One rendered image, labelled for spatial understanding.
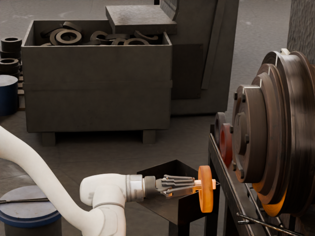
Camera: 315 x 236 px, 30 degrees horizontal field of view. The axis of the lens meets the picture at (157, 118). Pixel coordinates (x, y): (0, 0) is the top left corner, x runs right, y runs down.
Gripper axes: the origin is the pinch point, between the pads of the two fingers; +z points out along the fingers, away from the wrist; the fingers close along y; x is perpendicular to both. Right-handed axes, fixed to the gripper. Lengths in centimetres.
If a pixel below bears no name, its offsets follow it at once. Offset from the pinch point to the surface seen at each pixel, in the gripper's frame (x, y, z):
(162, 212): -23.5, -22.9, -13.8
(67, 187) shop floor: -80, -153, -68
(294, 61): 48, 23, 21
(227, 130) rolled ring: -9, -66, 18
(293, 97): 43, 35, 18
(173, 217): -23.3, -18.7, -10.0
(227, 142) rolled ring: -13, -62, 17
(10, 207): -37, -56, -80
